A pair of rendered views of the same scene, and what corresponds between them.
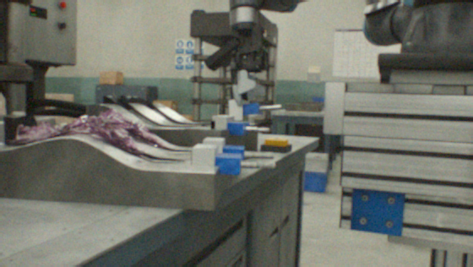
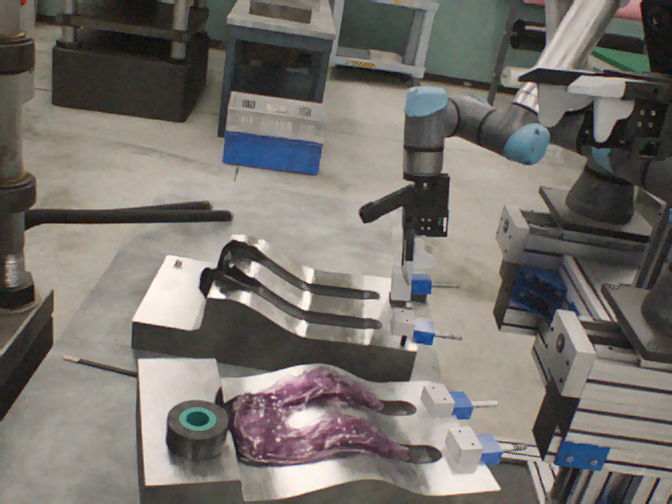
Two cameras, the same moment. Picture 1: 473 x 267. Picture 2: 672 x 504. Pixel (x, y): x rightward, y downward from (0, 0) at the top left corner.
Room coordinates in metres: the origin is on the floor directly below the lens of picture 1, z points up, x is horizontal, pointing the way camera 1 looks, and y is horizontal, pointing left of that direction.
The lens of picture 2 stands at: (-0.08, 0.63, 1.57)
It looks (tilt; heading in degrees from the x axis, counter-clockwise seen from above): 25 degrees down; 336
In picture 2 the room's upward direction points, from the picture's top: 10 degrees clockwise
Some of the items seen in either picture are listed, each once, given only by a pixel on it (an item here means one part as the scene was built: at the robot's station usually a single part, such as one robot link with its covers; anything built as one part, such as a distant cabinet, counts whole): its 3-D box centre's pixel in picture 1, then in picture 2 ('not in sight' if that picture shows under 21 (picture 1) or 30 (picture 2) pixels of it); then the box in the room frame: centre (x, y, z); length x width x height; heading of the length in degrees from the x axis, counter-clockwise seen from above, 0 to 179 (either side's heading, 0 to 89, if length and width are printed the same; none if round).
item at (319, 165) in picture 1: (299, 160); (276, 117); (4.21, -0.70, 0.28); 0.61 x 0.41 x 0.15; 73
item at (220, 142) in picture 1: (238, 154); (461, 405); (0.74, -0.01, 0.86); 0.13 x 0.05 x 0.05; 86
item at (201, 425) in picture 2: not in sight; (196, 428); (0.66, 0.45, 0.93); 0.08 x 0.08 x 0.04
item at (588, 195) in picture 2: not in sight; (604, 189); (1.14, -0.53, 1.09); 0.15 x 0.15 x 0.10
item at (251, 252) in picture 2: (158, 111); (292, 284); (1.04, 0.21, 0.92); 0.35 x 0.16 x 0.09; 69
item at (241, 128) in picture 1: (241, 128); (427, 332); (0.90, -0.02, 0.89); 0.13 x 0.05 x 0.05; 69
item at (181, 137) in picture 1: (155, 129); (281, 302); (1.06, 0.22, 0.87); 0.50 x 0.26 x 0.14; 69
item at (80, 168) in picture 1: (86, 152); (313, 438); (0.70, 0.27, 0.86); 0.50 x 0.26 x 0.11; 86
